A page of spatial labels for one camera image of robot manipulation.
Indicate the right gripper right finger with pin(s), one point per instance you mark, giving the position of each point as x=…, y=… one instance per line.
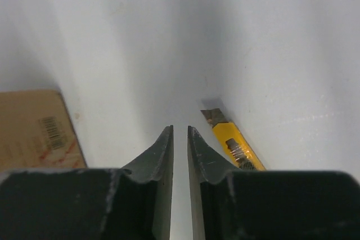
x=231, y=203

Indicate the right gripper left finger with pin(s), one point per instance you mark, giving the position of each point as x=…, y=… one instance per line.
x=131, y=202

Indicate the yellow utility knife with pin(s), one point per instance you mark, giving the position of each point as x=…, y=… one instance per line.
x=232, y=141

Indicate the brown cardboard express box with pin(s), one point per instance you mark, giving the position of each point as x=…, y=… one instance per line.
x=36, y=131

